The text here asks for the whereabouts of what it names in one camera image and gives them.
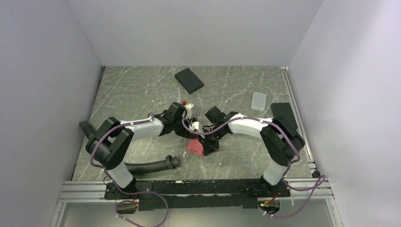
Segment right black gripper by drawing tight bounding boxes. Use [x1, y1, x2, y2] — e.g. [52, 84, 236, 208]
[198, 126, 227, 156]

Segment red paper box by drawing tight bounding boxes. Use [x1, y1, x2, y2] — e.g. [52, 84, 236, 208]
[186, 139, 204, 156]

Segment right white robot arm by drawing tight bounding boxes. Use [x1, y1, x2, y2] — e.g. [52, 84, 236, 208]
[198, 107, 305, 196]

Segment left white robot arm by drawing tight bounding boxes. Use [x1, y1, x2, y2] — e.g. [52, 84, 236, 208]
[79, 102, 194, 199]

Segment black flat box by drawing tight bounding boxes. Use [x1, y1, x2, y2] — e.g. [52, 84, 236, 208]
[174, 68, 204, 94]

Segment clear plastic case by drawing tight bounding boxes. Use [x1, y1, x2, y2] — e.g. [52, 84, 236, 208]
[251, 92, 267, 111]

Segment black ridged tray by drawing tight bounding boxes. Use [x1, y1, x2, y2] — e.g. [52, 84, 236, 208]
[270, 102, 298, 129]

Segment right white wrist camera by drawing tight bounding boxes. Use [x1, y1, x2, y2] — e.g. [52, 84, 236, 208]
[189, 122, 202, 133]

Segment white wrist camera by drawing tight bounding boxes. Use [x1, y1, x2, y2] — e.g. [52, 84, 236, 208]
[189, 122, 202, 133]
[182, 100, 194, 120]

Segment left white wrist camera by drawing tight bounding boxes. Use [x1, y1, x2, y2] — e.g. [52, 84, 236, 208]
[182, 100, 194, 120]

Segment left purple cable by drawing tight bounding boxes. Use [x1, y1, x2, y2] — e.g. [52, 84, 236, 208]
[90, 113, 168, 227]

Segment purple cable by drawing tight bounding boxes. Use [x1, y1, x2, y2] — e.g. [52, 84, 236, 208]
[182, 116, 326, 219]
[90, 113, 168, 227]

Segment black corrugated hose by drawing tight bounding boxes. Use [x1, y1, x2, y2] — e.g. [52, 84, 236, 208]
[78, 120, 180, 175]

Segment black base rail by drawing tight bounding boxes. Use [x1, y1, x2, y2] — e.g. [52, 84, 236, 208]
[104, 178, 290, 211]

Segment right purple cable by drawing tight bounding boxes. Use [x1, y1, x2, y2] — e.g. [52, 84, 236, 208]
[182, 116, 326, 219]

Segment aluminium frame rail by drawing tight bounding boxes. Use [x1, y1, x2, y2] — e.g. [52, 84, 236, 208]
[51, 160, 342, 227]

